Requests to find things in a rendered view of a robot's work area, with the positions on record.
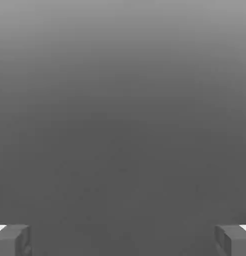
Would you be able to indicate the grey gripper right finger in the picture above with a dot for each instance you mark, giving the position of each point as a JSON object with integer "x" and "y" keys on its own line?
{"x": 235, "y": 241}

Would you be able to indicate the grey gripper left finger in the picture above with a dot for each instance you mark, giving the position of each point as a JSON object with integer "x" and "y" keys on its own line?
{"x": 11, "y": 241}

